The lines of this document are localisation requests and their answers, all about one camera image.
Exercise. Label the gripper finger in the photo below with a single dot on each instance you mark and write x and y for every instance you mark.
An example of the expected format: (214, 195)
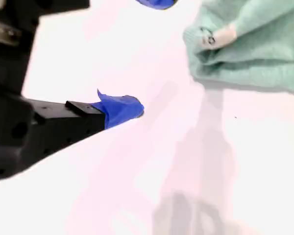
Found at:
(71, 129)
(117, 102)
(156, 3)

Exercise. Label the pale green T-shirt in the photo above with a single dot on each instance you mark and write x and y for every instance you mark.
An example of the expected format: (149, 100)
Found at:
(259, 61)

